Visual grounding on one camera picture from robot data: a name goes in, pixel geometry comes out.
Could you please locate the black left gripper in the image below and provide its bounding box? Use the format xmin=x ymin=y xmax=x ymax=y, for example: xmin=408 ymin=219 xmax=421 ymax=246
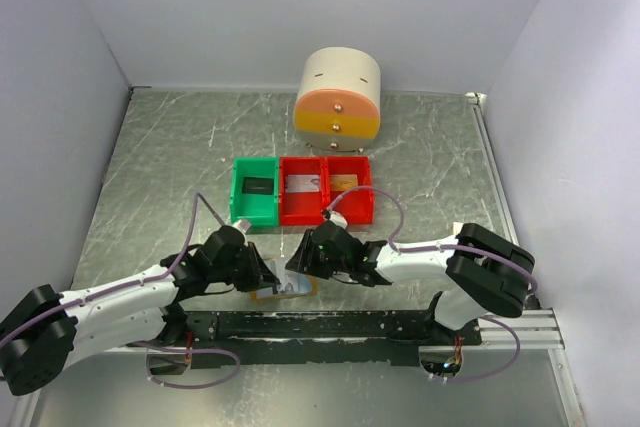
xmin=209 ymin=240 xmax=280 ymax=291

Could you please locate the white red card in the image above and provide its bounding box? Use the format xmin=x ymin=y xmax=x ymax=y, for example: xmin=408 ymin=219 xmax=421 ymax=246
xmin=452 ymin=222 xmax=463 ymax=235

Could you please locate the gold VIP card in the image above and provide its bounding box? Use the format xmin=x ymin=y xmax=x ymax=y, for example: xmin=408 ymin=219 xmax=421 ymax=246
xmin=329 ymin=174 xmax=359 ymax=192

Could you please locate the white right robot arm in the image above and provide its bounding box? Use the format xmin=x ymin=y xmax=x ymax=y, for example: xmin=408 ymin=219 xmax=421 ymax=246
xmin=286 ymin=221 xmax=537 ymax=345

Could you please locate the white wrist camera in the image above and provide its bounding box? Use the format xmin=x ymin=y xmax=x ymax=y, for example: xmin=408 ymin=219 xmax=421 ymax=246
xmin=232 ymin=218 xmax=252 ymax=234
xmin=324 ymin=211 xmax=348 ymax=229

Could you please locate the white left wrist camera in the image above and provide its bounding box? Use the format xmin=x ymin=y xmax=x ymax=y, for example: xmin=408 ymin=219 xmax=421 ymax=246
xmin=232 ymin=218 xmax=252 ymax=234

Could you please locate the red bin with silver card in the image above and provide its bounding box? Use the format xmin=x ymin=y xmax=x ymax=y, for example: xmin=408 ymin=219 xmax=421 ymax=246
xmin=278 ymin=157 xmax=329 ymax=226

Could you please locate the green plastic bin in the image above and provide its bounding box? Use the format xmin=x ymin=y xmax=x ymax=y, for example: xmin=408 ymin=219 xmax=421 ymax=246
xmin=229 ymin=157 xmax=279 ymax=227

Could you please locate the black card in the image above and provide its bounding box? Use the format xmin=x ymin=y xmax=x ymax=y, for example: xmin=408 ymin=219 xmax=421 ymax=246
xmin=242 ymin=177 xmax=274 ymax=196

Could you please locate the red bin with gold card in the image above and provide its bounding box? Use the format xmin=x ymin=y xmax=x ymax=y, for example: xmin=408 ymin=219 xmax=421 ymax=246
xmin=326 ymin=156 xmax=375 ymax=225

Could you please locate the round three-drawer mini cabinet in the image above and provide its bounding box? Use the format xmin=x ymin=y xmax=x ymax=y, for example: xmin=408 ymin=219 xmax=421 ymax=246
xmin=293 ymin=47 xmax=381 ymax=152

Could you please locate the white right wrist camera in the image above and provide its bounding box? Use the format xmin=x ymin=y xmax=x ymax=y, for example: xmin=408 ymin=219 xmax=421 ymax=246
xmin=324 ymin=211 xmax=348 ymax=229

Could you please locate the aluminium frame rail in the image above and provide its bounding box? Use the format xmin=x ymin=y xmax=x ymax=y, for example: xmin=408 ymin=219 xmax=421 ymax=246
xmin=464 ymin=92 xmax=565 ymax=350

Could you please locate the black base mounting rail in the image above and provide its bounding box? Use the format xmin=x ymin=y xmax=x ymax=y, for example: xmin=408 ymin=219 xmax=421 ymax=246
xmin=148 ymin=310 xmax=481 ymax=369

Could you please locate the silver striped card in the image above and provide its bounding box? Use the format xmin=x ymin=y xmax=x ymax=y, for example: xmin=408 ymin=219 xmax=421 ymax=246
xmin=267 ymin=257 xmax=296 ymax=296
xmin=284 ymin=174 xmax=321 ymax=193

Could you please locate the tan leather card holder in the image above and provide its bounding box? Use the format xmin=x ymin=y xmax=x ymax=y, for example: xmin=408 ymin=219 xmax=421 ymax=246
xmin=250 ymin=271 xmax=318 ymax=301

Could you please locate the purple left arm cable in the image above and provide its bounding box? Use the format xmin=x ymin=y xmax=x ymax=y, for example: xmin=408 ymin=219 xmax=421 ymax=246
xmin=0 ymin=191 xmax=243 ymax=391

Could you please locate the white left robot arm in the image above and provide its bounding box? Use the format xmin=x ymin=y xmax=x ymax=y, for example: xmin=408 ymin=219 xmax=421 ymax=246
xmin=1 ymin=226 xmax=280 ymax=396

